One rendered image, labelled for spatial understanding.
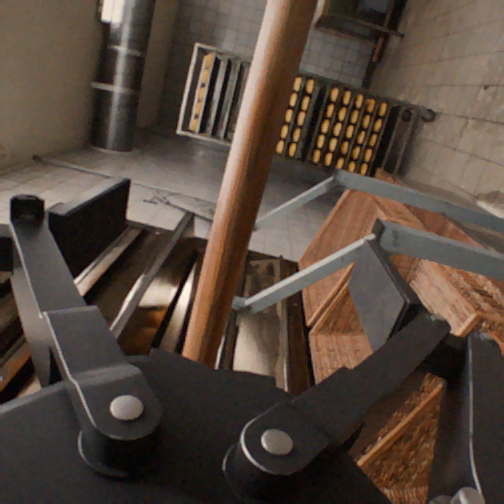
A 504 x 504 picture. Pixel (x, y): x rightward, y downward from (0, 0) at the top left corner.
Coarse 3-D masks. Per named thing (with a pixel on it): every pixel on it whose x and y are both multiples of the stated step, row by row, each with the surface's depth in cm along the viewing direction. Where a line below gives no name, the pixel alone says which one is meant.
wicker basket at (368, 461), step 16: (496, 336) 59; (432, 400) 66; (416, 416) 67; (432, 416) 68; (400, 432) 70; (416, 432) 70; (432, 432) 70; (384, 448) 72; (400, 448) 72; (416, 448) 72; (432, 448) 72; (368, 464) 74; (384, 464) 74; (400, 464) 74; (416, 464) 74; (384, 480) 76; (400, 480) 76; (416, 480) 76; (400, 496) 75; (416, 496) 75
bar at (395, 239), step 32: (320, 192) 111; (384, 192) 109; (416, 192) 110; (256, 224) 115; (384, 224) 64; (480, 224) 111; (352, 256) 66; (416, 256) 65; (448, 256) 65; (480, 256) 64; (288, 288) 69; (224, 352) 59
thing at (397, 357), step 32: (416, 320) 13; (384, 352) 11; (416, 352) 11; (320, 384) 8; (352, 384) 8; (384, 384) 10; (416, 384) 13; (288, 416) 7; (320, 416) 7; (352, 416) 8; (384, 416) 10; (256, 448) 6; (288, 448) 6; (320, 448) 6; (352, 448) 9; (256, 480) 6; (288, 480) 6
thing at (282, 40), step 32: (288, 0) 21; (288, 32) 22; (256, 64) 23; (288, 64) 23; (256, 96) 23; (288, 96) 24; (256, 128) 24; (256, 160) 25; (224, 192) 26; (256, 192) 26; (224, 224) 27; (224, 256) 27; (224, 288) 29; (192, 320) 30; (224, 320) 30; (192, 352) 31
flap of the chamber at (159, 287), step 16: (192, 224) 176; (176, 240) 146; (192, 240) 179; (160, 256) 132; (176, 256) 147; (160, 272) 125; (176, 272) 149; (144, 288) 111; (160, 288) 126; (176, 288) 151; (144, 304) 109; (160, 304) 127; (128, 320) 96; (144, 320) 110; (160, 320) 128; (128, 336) 96; (144, 336) 110; (128, 352) 97; (144, 352) 111
